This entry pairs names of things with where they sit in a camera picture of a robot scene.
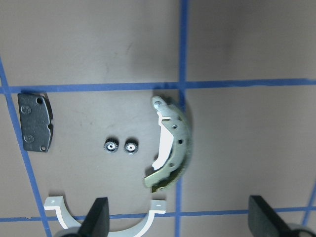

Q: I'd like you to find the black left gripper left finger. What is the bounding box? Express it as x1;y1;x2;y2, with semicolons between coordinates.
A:
78;197;110;237

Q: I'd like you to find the white curved plastic part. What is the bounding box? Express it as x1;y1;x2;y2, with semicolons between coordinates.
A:
44;196;166;237

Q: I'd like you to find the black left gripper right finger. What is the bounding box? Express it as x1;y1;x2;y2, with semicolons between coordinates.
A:
248;196;296;237

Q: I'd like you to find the black brake pad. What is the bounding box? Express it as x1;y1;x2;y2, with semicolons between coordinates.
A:
17;93;53;153

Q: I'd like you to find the small black bearing gear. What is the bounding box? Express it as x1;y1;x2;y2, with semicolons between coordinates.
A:
103;138;119;154

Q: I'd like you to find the green brake shoe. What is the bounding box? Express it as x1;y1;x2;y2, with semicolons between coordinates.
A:
144;96;192;193

